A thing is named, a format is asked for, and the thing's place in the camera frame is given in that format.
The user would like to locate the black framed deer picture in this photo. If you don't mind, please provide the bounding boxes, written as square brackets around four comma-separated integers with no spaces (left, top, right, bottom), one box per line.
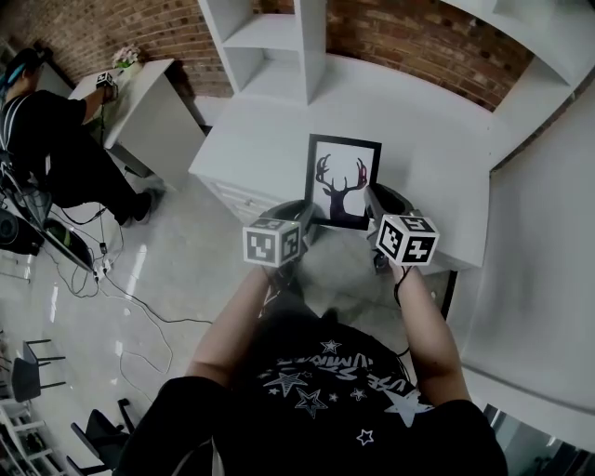
[304,133,384,232]

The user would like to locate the black floor cable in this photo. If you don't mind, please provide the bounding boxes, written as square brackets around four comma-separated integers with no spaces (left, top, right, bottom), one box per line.
[55,208,214,325]

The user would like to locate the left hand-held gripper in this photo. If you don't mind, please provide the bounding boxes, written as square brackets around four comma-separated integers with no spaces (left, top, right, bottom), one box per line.
[242,200,322,269]

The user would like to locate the person's dark trousers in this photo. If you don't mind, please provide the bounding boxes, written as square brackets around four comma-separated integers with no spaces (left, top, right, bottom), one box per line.
[258,273,318,327]

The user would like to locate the white side table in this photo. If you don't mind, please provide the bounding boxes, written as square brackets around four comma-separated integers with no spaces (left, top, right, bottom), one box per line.
[68,58,209,192]

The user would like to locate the black metal-leg chair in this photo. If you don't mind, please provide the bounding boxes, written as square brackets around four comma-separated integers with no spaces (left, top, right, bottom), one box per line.
[10,337,67,404]

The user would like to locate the black framed glass door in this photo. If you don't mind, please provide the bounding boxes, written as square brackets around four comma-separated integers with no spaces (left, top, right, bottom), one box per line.
[483,403,595,476]

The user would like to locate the white floor cable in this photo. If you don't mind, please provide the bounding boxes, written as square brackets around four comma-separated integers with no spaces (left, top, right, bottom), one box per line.
[117,297,177,406]

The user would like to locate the person's right forearm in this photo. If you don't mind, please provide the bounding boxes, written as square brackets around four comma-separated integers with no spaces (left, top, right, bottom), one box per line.
[393,264,474,406]

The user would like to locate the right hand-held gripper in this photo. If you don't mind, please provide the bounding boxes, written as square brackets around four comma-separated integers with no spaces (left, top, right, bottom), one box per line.
[364,184,441,276]

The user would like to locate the white desk with drawers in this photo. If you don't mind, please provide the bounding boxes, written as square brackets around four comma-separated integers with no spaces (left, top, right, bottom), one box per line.
[188,53,495,271]

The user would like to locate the white drawer with knob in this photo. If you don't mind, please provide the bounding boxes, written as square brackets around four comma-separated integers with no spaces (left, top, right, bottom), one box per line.
[207,178,271,211]

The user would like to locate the white shelf unit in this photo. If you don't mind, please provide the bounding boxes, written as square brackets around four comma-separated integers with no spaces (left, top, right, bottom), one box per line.
[197,0,595,174]

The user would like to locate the person's black star-print shirt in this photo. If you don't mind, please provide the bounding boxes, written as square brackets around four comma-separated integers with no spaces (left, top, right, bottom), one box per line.
[114,320,511,476]

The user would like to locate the black office chair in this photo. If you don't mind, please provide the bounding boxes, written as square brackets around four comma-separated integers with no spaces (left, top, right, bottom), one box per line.
[68,397,137,476]

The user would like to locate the person's left forearm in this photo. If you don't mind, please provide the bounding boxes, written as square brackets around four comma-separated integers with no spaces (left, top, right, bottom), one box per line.
[184,265,271,390]

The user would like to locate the pink potted flowers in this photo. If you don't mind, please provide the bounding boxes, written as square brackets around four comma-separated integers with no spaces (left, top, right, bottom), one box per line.
[111,44,144,72]

